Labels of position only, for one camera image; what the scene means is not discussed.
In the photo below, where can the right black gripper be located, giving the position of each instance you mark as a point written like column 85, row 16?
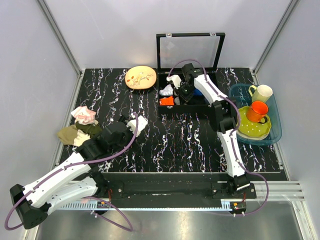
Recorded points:
column 184, row 99

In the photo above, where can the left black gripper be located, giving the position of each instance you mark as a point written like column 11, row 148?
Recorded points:
column 134, row 144

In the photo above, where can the grey underwear with cream waistband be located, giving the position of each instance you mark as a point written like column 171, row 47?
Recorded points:
column 177, row 101

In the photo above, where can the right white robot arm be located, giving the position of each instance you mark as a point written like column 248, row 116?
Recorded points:
column 224, row 119

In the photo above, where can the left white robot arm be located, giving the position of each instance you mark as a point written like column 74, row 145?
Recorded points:
column 78, row 176

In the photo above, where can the blue rolled underwear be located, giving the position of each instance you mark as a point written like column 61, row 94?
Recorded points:
column 198, row 94

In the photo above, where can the white rolled underwear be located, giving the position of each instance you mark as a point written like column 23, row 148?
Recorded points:
column 167, row 91

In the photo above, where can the orange rolled underwear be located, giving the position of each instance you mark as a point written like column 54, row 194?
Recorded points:
column 166, row 101

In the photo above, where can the pink and white underwear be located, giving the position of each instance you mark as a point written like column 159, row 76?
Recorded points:
column 84, row 115

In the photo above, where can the olive and khaki underwear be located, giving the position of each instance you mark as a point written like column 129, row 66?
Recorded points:
column 76, row 134

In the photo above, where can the black compartment storage box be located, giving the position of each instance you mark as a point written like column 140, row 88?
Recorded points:
column 188, row 62

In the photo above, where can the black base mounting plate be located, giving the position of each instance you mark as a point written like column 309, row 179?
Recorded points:
column 174, row 190

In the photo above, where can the oval painted wooden plate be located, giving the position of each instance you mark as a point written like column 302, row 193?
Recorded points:
column 140, row 77

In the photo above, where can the teal transparent plastic bin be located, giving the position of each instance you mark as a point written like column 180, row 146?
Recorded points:
column 271, row 132

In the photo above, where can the green dotted plate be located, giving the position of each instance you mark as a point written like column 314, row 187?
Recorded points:
column 253, row 130

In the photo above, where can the orange mug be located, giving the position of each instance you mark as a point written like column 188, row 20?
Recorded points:
column 257, row 112

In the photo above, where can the cream yellow mug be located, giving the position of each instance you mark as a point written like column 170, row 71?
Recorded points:
column 260, row 93

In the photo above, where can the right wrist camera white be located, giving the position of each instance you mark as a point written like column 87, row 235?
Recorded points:
column 175, row 80

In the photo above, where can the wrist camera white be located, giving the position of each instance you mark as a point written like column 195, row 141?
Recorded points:
column 175, row 80
column 137, row 124

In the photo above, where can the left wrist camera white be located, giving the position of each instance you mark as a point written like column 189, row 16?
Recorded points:
column 137, row 124

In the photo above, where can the aluminium frame post left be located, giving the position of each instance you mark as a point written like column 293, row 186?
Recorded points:
column 58, row 34

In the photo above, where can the aluminium frame post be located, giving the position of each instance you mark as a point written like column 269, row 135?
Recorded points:
column 276, row 33
column 58, row 34

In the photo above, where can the aluminium frame post right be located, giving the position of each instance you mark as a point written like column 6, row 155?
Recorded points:
column 276, row 33

